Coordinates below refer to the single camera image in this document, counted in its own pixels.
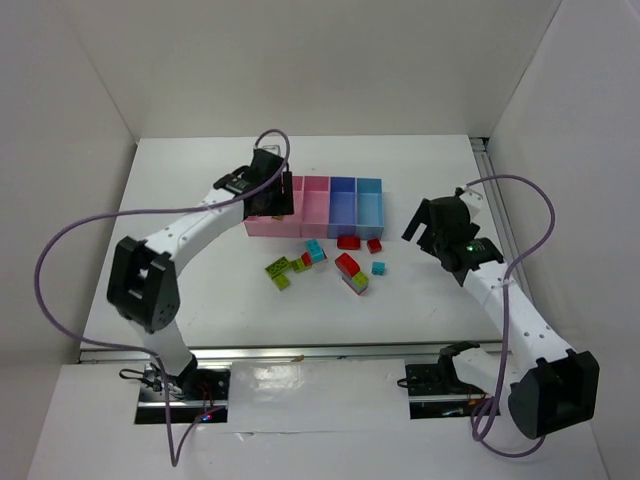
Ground green red cyan lego stack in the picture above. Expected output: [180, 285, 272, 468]
[290, 239, 327, 273]

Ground long green lego brick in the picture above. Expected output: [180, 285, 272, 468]
[265, 256, 291, 279]

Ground small green lego brick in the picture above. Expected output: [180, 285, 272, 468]
[272, 274, 291, 291]

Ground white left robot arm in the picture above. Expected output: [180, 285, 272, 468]
[107, 147, 294, 392]

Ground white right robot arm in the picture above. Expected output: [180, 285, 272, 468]
[402, 193, 600, 440]

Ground large pink container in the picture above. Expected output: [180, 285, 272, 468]
[244, 175, 304, 238]

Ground narrow pink container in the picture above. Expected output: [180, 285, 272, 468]
[301, 176, 330, 239]

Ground light blue container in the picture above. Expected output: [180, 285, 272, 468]
[356, 178, 385, 240]

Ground small red lego brick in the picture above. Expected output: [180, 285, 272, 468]
[367, 238, 383, 254]

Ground dark blue container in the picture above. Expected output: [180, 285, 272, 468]
[328, 177, 356, 239]

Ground small cyan lego brick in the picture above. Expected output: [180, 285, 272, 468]
[371, 261, 386, 276]

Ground wide red lego brick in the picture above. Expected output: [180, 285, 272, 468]
[336, 235, 361, 251]

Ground multicolour lego stack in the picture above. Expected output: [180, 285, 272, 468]
[335, 253, 369, 295]

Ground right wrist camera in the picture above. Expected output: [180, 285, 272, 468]
[459, 189, 484, 219]

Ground aluminium side rail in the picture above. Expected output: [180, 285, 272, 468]
[469, 135, 532, 296]

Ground aluminium front rail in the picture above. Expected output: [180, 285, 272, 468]
[77, 340, 516, 365]

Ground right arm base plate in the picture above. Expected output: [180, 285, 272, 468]
[396, 364, 489, 420]

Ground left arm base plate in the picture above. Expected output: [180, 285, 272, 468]
[119, 364, 231, 425]

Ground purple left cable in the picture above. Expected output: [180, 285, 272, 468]
[33, 128, 292, 467]

